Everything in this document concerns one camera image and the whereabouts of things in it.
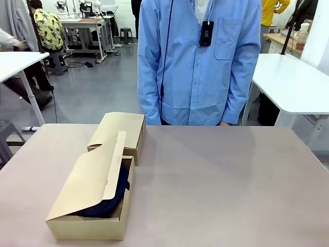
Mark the grey metal stool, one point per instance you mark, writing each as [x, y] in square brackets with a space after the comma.
[55, 63]

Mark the white power strip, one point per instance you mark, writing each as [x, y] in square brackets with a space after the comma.
[30, 127]

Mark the white table with round leg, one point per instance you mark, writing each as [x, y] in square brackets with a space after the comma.
[15, 63]

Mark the black clip-on badge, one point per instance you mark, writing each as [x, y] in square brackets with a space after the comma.
[207, 33]

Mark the person's left hand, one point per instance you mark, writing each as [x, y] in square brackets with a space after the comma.
[226, 124]

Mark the dark plastic stool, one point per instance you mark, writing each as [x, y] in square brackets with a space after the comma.
[127, 34]

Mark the person in white top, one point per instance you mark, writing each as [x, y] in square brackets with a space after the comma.
[10, 39]

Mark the person's left forearm blue sleeve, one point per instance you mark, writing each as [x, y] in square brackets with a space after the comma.
[237, 100]

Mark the person in yellow floral shirt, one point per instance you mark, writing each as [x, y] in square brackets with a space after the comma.
[48, 28]

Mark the wooden side table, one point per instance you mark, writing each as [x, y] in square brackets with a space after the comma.
[280, 41]

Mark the clear plastic bottle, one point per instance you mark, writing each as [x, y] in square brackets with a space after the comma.
[302, 36]

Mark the person's right forearm blue sleeve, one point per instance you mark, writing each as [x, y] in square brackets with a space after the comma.
[149, 97]

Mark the white table with square legs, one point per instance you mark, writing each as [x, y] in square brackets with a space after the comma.
[290, 82]

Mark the grey plastic stool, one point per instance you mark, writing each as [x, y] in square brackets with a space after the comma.
[7, 133]

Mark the person in blue shirt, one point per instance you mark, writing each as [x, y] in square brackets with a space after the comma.
[195, 77]

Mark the cardboard box with lid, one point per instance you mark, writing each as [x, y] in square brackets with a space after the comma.
[120, 128]
[87, 180]

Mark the grey workbench with wooden top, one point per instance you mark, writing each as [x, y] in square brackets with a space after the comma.
[82, 23]

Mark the person in plain yellow shirt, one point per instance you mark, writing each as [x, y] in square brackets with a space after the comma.
[270, 10]

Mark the black tripod pole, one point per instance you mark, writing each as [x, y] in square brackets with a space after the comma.
[34, 25]
[289, 28]

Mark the navy pencil case white print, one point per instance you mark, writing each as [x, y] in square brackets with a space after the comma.
[108, 205]

